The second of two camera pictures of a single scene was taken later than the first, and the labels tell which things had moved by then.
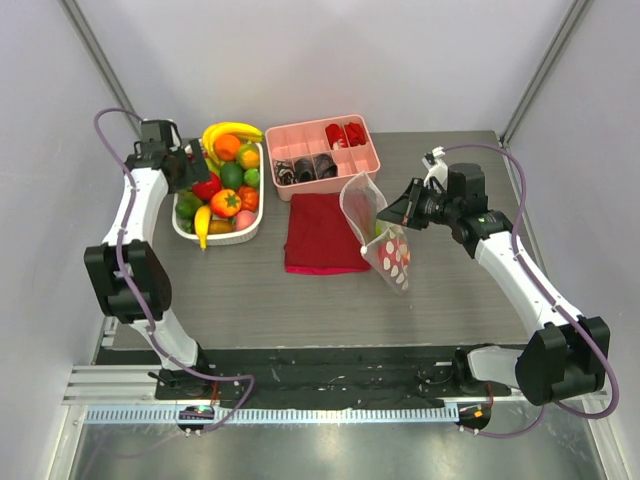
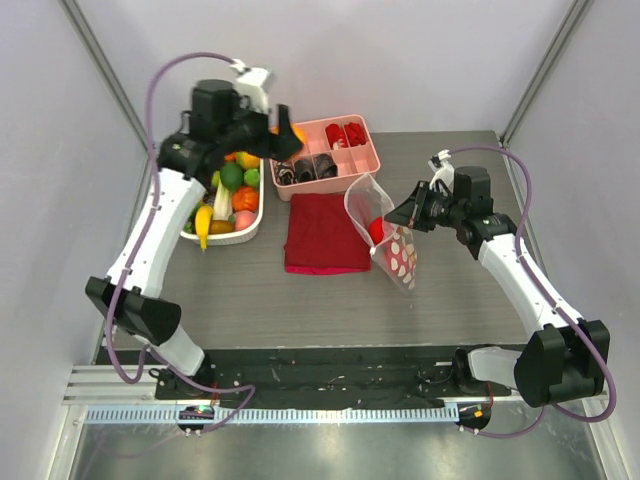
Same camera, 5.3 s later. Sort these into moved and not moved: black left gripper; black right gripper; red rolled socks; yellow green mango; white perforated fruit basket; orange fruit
Moved: orange fruit; black left gripper
Not moved: white perforated fruit basket; black right gripper; yellow green mango; red rolled socks
